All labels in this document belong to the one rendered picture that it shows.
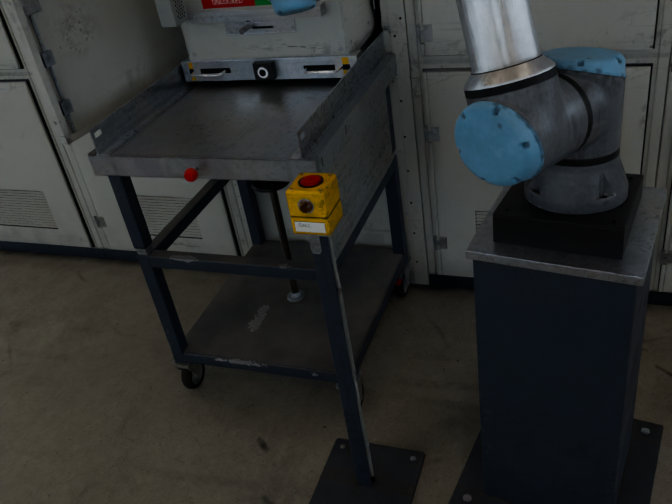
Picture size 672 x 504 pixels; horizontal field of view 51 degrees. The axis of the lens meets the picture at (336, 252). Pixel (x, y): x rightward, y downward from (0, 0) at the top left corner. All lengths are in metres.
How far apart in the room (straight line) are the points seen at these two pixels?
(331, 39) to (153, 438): 1.26
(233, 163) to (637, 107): 1.11
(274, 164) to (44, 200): 1.69
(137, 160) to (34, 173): 1.32
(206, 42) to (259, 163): 0.59
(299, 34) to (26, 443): 1.47
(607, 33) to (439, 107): 0.50
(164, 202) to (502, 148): 1.82
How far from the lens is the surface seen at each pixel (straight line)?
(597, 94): 1.29
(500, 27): 1.16
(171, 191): 2.72
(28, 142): 3.02
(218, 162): 1.68
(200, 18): 2.05
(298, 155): 1.59
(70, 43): 2.05
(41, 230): 3.26
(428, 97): 2.16
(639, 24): 2.04
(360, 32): 2.05
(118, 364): 2.54
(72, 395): 2.50
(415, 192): 2.34
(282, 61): 2.02
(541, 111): 1.16
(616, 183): 1.38
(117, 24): 2.17
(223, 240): 2.73
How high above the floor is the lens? 1.52
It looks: 33 degrees down
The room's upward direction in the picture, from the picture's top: 10 degrees counter-clockwise
